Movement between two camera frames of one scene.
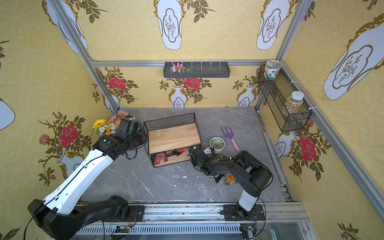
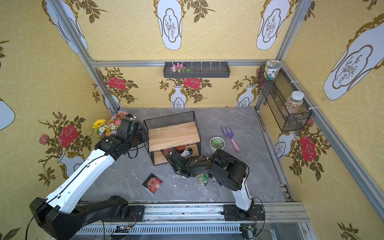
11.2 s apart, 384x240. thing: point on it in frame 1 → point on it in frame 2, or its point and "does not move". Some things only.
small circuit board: [122, 228] does not move
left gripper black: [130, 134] does not move
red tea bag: [181, 150] does not move
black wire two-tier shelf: [168, 139] does not move
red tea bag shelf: [160, 158] → [153, 183]
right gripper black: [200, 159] → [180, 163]
